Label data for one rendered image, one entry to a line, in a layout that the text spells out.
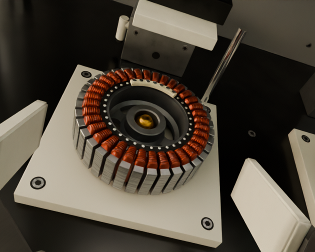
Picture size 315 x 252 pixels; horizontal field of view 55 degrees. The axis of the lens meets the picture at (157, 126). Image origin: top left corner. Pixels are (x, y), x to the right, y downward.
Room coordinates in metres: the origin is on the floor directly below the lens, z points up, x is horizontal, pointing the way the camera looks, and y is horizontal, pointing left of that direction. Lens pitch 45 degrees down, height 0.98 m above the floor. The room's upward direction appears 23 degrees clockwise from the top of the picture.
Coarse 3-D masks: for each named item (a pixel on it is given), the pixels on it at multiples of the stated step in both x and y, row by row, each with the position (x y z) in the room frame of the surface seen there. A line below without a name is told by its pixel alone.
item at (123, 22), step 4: (120, 16) 0.30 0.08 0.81; (124, 16) 0.30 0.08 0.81; (120, 20) 0.29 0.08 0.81; (124, 20) 0.29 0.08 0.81; (128, 20) 0.30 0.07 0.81; (120, 24) 0.29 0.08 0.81; (124, 24) 0.29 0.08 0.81; (120, 28) 0.29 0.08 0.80; (124, 28) 0.29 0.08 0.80; (116, 32) 0.29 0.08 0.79; (120, 32) 0.29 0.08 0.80; (124, 32) 0.29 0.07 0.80; (116, 36) 0.29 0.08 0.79; (120, 36) 0.29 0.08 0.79; (124, 36) 0.30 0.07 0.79; (116, 40) 0.29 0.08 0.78; (120, 40) 0.29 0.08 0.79
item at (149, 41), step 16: (128, 32) 0.28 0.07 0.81; (144, 32) 0.29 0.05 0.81; (128, 48) 0.28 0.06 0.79; (144, 48) 0.29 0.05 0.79; (160, 48) 0.29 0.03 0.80; (176, 48) 0.29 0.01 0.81; (192, 48) 0.30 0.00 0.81; (144, 64) 0.29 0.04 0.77; (160, 64) 0.29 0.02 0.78; (176, 64) 0.30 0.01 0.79
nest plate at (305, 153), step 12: (300, 132) 0.27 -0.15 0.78; (300, 144) 0.25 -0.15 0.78; (312, 144) 0.26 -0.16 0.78; (300, 156) 0.24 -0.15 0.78; (312, 156) 0.24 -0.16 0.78; (300, 168) 0.23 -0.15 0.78; (312, 168) 0.23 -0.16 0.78; (300, 180) 0.22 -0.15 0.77; (312, 180) 0.21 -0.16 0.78; (312, 192) 0.20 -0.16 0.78; (312, 204) 0.19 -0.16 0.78; (312, 216) 0.18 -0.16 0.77
